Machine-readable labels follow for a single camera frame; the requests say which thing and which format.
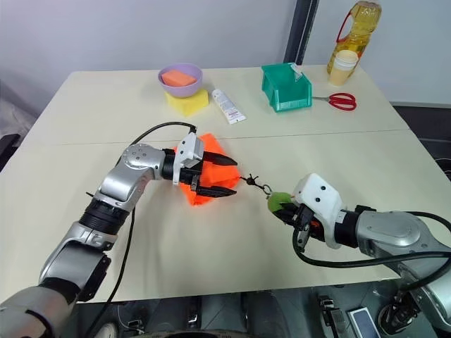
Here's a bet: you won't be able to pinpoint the green fuzzy ball charm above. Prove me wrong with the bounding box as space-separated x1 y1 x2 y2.
266 190 294 214

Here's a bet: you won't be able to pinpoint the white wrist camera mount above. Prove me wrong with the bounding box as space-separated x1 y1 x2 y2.
292 173 345 249
172 132 206 186

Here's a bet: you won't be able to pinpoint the dark vertical post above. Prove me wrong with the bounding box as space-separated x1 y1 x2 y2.
283 0 315 66

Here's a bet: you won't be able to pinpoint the orange sponge block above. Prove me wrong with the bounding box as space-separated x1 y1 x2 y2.
161 69 197 87

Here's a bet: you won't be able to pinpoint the purple plastic bowl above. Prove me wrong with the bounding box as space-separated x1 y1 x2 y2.
157 63 204 99

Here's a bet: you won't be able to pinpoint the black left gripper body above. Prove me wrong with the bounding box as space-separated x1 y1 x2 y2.
179 151 213 194

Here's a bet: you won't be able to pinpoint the orange fabric pouch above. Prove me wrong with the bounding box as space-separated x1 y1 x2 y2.
173 132 242 208

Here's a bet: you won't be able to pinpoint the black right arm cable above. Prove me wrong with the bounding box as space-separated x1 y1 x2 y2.
292 210 451 293

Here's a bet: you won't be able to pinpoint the black chair part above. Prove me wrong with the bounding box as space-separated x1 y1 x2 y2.
0 133 20 170

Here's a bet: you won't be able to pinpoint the black object under table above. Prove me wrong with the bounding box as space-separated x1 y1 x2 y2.
316 294 348 336

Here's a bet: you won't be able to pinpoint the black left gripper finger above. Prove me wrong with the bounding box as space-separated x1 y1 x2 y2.
204 150 239 168
193 184 238 199

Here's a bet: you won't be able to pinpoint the smartphone with dark screen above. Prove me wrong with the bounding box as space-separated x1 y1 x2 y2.
347 307 380 338

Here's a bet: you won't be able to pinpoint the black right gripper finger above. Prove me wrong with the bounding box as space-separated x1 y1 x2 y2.
274 203 299 227
292 227 311 254

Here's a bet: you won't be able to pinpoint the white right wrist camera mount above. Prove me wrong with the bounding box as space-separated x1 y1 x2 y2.
292 173 345 249

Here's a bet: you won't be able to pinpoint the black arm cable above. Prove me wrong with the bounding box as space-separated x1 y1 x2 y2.
292 210 451 293
84 121 198 338

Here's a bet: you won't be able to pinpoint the red handled scissors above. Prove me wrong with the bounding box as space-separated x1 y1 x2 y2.
311 92 358 113

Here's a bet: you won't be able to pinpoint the white tube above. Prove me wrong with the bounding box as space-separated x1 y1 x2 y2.
211 88 248 125

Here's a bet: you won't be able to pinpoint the green plastic storage bin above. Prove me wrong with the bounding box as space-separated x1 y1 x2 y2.
261 62 314 113

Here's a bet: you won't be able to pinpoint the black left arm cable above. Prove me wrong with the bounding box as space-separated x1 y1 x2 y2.
84 121 198 338

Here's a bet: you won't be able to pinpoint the yellow sponge block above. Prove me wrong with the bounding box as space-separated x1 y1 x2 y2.
165 87 211 118

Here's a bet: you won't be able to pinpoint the yellow cooking oil bottle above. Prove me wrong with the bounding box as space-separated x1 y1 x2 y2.
326 0 383 77

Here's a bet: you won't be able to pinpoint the cream plastic cup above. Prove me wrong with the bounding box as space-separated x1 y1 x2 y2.
328 63 354 88

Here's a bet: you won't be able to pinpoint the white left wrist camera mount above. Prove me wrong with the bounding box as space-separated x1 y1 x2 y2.
172 132 206 186

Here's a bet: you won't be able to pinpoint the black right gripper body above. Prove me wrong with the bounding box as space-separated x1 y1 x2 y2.
289 205 328 242

